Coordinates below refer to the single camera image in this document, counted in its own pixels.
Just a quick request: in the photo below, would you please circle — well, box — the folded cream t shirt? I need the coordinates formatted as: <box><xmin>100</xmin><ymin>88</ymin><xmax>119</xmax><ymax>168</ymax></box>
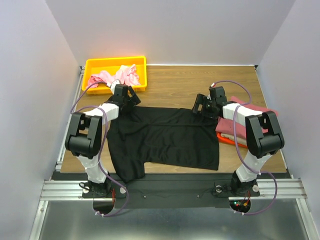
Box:
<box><xmin>219</xmin><ymin>131</ymin><xmax>248</xmax><ymax>148</ymax></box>

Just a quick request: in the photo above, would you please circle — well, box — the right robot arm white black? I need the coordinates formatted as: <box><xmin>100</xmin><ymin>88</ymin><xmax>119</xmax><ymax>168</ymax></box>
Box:
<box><xmin>192</xmin><ymin>86</ymin><xmax>285</xmax><ymax>195</ymax></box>

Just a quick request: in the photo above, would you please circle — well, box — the aluminium front rail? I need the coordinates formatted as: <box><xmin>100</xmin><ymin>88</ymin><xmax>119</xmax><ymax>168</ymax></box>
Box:
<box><xmin>40</xmin><ymin>178</ymin><xmax>307</xmax><ymax>201</ymax></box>

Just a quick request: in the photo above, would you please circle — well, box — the folded orange t shirt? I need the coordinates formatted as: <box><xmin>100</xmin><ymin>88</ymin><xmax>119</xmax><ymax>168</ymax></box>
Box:
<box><xmin>215</xmin><ymin>131</ymin><xmax>248</xmax><ymax>150</ymax></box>

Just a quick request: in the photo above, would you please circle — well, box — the folded dusty red t shirt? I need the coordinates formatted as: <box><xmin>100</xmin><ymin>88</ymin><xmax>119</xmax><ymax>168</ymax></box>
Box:
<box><xmin>215</xmin><ymin>104</ymin><xmax>278</xmax><ymax>146</ymax></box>

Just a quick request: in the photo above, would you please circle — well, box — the yellow plastic bin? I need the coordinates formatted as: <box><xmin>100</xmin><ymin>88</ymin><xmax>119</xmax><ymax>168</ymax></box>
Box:
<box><xmin>81</xmin><ymin>56</ymin><xmax>147</xmax><ymax>95</ymax></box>

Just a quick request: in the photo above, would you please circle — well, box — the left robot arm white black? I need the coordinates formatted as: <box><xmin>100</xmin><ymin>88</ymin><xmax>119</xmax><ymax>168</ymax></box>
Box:
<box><xmin>65</xmin><ymin>80</ymin><xmax>141</xmax><ymax>198</ymax></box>

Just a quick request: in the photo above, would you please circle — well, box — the aluminium rail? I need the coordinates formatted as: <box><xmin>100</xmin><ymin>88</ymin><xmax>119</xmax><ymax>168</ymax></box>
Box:
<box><xmin>40</xmin><ymin>178</ymin><xmax>307</xmax><ymax>201</ymax></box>
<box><xmin>54</xmin><ymin>65</ymin><xmax>85</xmax><ymax>172</ymax></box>

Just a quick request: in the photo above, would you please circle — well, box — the pink crumpled t shirt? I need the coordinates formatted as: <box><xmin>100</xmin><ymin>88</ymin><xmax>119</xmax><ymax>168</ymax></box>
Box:
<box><xmin>87</xmin><ymin>64</ymin><xmax>140</xmax><ymax>88</ymax></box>

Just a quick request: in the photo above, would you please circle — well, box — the aluminium left side rail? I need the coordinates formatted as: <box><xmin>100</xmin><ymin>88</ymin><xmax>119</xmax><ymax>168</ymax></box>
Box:
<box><xmin>54</xmin><ymin>65</ymin><xmax>85</xmax><ymax>172</ymax></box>

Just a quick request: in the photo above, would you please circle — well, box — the left white knob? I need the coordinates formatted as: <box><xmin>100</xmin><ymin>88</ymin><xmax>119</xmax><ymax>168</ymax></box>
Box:
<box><xmin>119</xmin><ymin>187</ymin><xmax>127</xmax><ymax>194</ymax></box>

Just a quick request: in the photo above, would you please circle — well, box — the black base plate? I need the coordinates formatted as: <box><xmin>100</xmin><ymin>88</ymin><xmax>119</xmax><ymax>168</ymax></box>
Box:
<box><xmin>51</xmin><ymin>172</ymin><xmax>291</xmax><ymax>209</ymax></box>

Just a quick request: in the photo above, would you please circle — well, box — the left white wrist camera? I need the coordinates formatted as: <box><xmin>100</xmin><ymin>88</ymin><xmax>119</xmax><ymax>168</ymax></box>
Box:
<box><xmin>107</xmin><ymin>79</ymin><xmax>121</xmax><ymax>89</ymax></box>

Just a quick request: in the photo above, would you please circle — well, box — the right silver knob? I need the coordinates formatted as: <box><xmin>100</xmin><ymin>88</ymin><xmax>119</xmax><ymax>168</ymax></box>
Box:
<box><xmin>215</xmin><ymin>185</ymin><xmax>223</xmax><ymax>194</ymax></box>

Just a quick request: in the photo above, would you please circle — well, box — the electronics board with leds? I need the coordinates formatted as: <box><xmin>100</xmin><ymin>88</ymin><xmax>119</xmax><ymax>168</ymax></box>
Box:
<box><xmin>231</xmin><ymin>199</ymin><xmax>251</xmax><ymax>210</ymax></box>

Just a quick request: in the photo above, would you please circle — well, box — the black t shirt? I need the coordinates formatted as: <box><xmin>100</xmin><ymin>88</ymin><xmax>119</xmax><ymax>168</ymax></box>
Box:
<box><xmin>106</xmin><ymin>106</ymin><xmax>220</xmax><ymax>183</ymax></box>

